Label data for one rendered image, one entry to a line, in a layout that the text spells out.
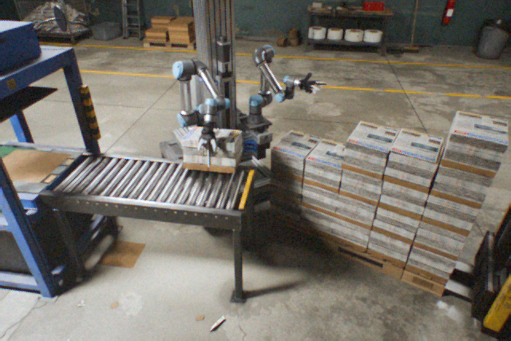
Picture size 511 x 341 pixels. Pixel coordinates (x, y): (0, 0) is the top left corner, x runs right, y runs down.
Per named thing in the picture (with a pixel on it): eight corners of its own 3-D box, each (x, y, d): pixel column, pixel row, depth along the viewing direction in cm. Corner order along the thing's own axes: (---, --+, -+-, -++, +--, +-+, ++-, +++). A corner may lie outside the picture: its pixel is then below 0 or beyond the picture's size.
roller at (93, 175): (112, 161, 273) (111, 156, 270) (77, 200, 233) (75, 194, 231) (106, 160, 273) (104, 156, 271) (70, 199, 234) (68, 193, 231)
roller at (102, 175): (120, 162, 272) (119, 156, 269) (86, 200, 232) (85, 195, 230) (114, 161, 273) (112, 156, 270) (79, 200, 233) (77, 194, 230)
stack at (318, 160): (286, 203, 350) (291, 128, 306) (409, 248, 301) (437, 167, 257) (267, 226, 321) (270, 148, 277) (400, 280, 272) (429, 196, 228)
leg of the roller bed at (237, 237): (243, 293, 261) (243, 224, 225) (242, 300, 256) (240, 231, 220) (235, 292, 261) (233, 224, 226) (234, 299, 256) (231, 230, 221)
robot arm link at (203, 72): (202, 65, 277) (229, 112, 258) (189, 67, 272) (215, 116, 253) (204, 53, 268) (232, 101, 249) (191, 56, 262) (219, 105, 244)
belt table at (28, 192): (92, 158, 286) (89, 148, 281) (37, 211, 231) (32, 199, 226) (13, 151, 294) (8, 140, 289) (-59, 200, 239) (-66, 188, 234)
